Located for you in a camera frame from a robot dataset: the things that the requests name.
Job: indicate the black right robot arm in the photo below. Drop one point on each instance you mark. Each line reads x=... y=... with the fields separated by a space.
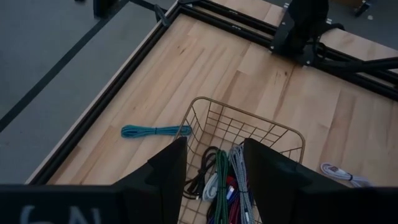
x=306 y=25

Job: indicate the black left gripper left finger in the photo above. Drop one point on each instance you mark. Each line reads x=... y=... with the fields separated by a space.
x=171 y=174

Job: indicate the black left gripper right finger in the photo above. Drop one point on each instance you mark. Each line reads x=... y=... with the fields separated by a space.
x=273 y=180

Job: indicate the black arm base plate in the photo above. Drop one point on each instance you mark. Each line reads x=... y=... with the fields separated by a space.
x=280 y=43

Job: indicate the black stand foot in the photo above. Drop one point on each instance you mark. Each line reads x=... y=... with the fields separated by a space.
x=105 y=7

